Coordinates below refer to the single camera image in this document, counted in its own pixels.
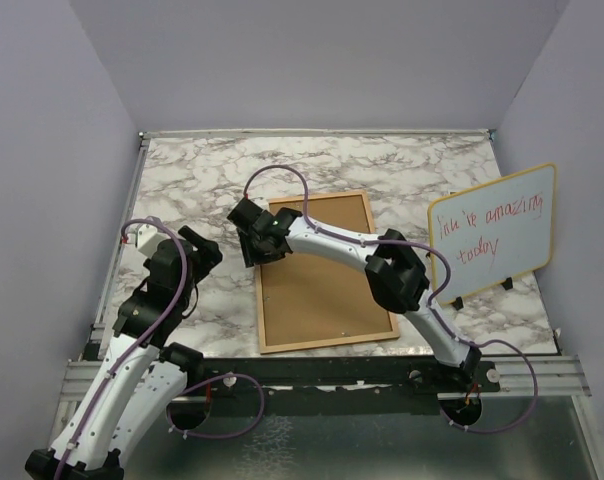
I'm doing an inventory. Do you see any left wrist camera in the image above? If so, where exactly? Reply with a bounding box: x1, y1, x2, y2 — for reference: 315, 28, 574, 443
134, 224, 164, 258

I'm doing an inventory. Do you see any wooden picture frame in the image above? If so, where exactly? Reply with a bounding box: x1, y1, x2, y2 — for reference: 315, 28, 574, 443
254, 189, 401, 355

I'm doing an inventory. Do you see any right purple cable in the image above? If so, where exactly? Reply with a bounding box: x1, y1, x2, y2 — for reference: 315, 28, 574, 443
242, 165, 539, 435

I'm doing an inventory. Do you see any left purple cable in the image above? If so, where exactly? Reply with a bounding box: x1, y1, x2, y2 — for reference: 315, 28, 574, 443
51, 215, 266, 480

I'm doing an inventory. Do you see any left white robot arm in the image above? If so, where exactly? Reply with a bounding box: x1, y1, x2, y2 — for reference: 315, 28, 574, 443
25, 220, 223, 479

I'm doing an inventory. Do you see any aluminium rail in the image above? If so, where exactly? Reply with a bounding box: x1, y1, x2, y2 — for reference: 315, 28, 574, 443
64, 355, 595, 479

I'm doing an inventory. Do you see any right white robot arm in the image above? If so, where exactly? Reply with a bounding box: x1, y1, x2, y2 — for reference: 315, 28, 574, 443
227, 198, 481, 391

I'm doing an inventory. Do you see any yellow rimmed whiteboard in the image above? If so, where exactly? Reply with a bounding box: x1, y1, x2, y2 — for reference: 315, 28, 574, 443
427, 163, 557, 305

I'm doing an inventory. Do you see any purple cable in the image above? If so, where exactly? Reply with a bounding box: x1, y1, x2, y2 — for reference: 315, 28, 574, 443
242, 165, 539, 435
51, 215, 266, 480

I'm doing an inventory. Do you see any black mounting base plate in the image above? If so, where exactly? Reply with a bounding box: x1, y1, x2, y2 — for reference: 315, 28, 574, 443
160, 344, 499, 417

